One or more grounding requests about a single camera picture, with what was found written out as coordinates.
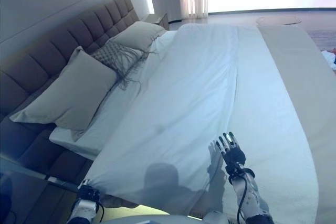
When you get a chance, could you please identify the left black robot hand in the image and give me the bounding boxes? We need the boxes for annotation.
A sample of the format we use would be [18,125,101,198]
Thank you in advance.
[77,178,101,201]

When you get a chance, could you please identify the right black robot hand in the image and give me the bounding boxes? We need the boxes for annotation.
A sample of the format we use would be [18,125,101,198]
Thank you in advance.
[215,131,247,173]

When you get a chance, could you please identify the white duvet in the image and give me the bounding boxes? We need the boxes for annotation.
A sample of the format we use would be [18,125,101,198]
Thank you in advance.
[85,22,303,221]

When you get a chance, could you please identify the beige bed runner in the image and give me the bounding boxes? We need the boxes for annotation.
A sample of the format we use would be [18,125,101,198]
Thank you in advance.
[258,24,336,224]

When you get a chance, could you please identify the dark glass nightstand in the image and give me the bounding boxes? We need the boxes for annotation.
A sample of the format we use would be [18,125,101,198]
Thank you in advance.
[0,153,80,224]

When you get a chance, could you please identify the silver robot torso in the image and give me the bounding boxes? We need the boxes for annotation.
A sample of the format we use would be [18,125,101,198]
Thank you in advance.
[104,209,237,224]

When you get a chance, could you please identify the large beige pillow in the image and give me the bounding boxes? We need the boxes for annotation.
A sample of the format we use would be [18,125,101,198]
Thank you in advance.
[9,45,118,143]

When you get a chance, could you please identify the pile of clothes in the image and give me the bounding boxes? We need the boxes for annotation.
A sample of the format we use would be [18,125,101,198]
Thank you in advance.
[321,47,336,70]

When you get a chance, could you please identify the grey woven fringed cushion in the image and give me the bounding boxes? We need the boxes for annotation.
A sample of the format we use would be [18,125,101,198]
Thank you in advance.
[90,40,161,94]

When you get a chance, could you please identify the brown tufted headboard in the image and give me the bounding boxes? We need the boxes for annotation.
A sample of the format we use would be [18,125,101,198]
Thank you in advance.
[0,0,140,120]

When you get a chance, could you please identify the wooden nightstand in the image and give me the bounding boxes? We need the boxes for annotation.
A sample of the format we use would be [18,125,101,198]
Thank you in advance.
[143,12,169,31]

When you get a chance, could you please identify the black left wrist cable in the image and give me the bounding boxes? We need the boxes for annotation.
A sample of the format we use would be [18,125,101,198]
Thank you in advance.
[93,199,106,222]

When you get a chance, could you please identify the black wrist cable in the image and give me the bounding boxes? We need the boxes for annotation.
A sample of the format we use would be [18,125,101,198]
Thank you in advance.
[93,199,106,222]
[235,173,249,224]

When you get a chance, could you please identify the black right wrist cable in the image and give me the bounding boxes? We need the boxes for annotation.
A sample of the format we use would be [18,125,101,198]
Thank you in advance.
[235,173,249,224]

